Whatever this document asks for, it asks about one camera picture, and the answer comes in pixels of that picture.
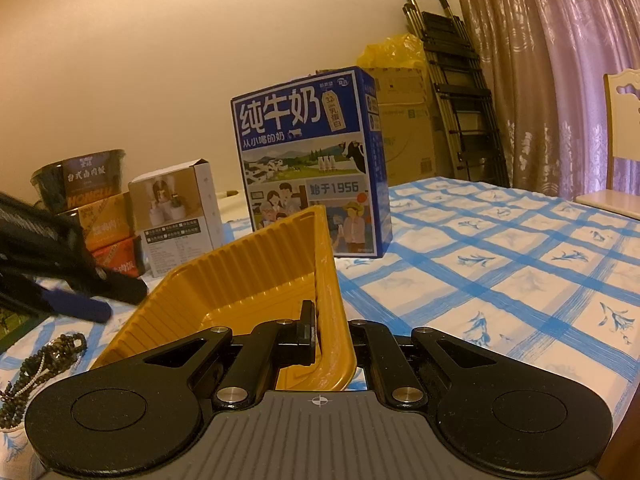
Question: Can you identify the dark blue milk box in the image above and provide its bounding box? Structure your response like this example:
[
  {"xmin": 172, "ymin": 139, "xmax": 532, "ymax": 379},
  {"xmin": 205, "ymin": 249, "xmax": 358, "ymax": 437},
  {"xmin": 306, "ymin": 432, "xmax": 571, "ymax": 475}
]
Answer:
[{"xmin": 231, "ymin": 66, "xmax": 392, "ymax": 259}]

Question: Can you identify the printed cardboard box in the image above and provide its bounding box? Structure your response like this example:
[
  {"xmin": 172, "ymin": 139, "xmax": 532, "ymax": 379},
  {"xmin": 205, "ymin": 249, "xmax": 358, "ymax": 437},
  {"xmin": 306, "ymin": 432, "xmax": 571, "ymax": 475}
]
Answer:
[{"xmin": 360, "ymin": 65, "xmax": 453, "ymax": 188}]

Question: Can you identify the blue checked tablecloth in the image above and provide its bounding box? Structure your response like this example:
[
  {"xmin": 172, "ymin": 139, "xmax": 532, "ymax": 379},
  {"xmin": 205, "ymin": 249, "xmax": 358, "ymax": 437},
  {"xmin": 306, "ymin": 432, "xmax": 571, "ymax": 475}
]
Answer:
[{"xmin": 0, "ymin": 177, "xmax": 640, "ymax": 461}]

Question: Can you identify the black folding rack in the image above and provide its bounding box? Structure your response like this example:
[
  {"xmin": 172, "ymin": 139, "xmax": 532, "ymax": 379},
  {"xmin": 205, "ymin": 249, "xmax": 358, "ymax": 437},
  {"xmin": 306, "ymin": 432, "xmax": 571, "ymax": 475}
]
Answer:
[{"xmin": 402, "ymin": 0, "xmax": 511, "ymax": 188}]

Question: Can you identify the pink patterned curtain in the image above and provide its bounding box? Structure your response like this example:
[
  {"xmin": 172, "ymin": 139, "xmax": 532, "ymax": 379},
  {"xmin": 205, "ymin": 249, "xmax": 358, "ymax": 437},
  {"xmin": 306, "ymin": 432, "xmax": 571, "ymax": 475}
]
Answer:
[{"xmin": 447, "ymin": 0, "xmax": 640, "ymax": 201}]

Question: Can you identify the small white product box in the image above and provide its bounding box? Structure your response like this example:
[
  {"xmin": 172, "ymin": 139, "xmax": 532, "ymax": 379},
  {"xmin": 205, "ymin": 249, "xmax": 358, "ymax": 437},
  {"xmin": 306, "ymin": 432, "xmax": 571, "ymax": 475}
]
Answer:
[{"xmin": 128, "ymin": 159, "xmax": 224, "ymax": 279}]

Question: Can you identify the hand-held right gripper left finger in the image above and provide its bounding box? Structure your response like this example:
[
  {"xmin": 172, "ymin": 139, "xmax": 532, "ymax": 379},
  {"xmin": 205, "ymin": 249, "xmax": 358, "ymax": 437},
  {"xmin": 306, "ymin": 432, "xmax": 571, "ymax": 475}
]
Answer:
[{"xmin": 142, "ymin": 300, "xmax": 318, "ymax": 409}]

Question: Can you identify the yellow plastic tray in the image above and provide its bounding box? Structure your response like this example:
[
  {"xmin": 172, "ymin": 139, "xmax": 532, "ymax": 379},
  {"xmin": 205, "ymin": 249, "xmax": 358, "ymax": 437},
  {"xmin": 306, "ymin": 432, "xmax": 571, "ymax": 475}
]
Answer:
[{"xmin": 90, "ymin": 205, "xmax": 357, "ymax": 393}]

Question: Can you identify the light wooden chair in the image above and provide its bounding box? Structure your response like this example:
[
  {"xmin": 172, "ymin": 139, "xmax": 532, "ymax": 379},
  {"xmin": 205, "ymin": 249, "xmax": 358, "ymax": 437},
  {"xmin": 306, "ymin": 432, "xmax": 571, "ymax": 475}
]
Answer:
[{"xmin": 574, "ymin": 67, "xmax": 640, "ymax": 221}]

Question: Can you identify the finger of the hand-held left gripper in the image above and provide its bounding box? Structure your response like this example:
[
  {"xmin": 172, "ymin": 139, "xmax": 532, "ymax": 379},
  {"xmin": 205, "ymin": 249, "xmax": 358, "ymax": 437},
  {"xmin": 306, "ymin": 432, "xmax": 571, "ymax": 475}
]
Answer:
[
  {"xmin": 75, "ymin": 260, "xmax": 149, "ymax": 305},
  {"xmin": 37, "ymin": 287, "xmax": 112, "ymax": 324}
]

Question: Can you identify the yellow plastic bag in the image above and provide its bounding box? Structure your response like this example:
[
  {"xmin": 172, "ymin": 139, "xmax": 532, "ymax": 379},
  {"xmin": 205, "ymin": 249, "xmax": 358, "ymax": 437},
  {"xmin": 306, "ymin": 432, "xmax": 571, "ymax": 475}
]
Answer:
[{"xmin": 361, "ymin": 34, "xmax": 426, "ymax": 69}]

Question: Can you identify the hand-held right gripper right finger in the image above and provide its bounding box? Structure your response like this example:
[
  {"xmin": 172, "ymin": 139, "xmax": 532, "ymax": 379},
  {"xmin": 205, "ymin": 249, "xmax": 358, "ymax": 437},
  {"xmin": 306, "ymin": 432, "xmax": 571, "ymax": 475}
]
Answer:
[{"xmin": 347, "ymin": 319, "xmax": 497, "ymax": 409}]

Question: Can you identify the orange label instant meal bowl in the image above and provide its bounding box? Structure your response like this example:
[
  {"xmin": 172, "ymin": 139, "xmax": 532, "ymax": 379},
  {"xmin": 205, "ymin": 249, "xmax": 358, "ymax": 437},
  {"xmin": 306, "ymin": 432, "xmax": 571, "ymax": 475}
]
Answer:
[{"xmin": 55, "ymin": 192, "xmax": 136, "ymax": 251}]

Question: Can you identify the pile of dark beaded jewelry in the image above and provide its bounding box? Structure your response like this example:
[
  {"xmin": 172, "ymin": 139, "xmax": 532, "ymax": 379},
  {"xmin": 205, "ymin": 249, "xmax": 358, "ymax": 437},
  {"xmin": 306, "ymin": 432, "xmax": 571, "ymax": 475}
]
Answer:
[{"xmin": 0, "ymin": 332, "xmax": 88, "ymax": 428}]

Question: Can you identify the black instant meal bowl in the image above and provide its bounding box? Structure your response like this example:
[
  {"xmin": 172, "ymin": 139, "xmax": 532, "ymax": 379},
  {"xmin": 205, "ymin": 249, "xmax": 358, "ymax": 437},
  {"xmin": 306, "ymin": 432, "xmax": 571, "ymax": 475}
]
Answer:
[{"xmin": 31, "ymin": 149, "xmax": 127, "ymax": 211}]

